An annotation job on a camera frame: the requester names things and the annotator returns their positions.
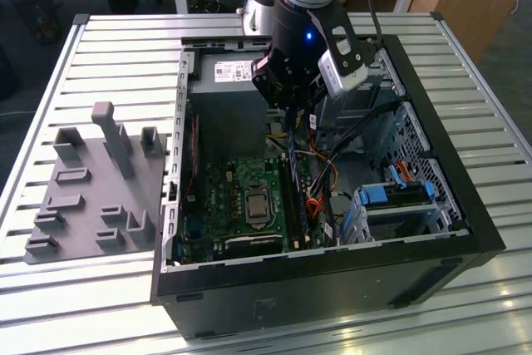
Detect dark installed RAM stick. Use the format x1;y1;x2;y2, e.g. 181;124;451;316
292;163;312;244

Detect silver drive cage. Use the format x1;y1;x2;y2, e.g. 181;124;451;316
313;48;406;133

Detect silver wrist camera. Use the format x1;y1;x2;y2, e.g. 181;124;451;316
317;50;369;101

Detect black cable bundle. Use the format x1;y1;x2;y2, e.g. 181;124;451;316
326;101;401;161

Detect black open PC case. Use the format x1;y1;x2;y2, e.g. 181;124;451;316
150;32;507;342

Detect black graphics card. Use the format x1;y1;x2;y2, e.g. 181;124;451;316
223;233;284;257

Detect yellow power wires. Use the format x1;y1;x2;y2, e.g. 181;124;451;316
266;111;303;141

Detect silver CPU in socket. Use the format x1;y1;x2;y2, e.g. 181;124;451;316
244;185;273;227

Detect blue disk carrier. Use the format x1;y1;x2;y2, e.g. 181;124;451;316
357;181;436;209

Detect grey parts rack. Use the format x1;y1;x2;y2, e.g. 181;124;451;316
23;101;174;265

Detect blue data cable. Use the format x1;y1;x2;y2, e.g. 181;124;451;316
387;163;411;189

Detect black empty RAM slot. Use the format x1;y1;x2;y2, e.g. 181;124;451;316
278;154;295;249

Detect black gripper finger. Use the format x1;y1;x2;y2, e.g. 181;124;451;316
250;56;292;115
295;64;328;116

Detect grey power supply unit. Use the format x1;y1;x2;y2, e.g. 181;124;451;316
189;52;272;159

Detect blue RAM stick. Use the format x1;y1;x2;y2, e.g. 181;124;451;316
285;108;304;184

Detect green motherboard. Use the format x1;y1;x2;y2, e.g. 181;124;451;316
178;154;330;265

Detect orange wire bundle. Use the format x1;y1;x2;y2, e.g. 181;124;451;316
306;162;339;219

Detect perforated metal case panel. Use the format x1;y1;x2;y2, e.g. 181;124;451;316
397;101;463;232

